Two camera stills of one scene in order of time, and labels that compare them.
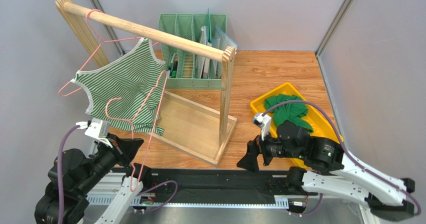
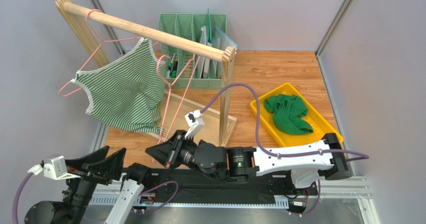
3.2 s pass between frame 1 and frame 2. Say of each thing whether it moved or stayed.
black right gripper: moved
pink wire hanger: moved
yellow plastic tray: stayed
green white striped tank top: stayed
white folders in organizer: stayed
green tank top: stayed
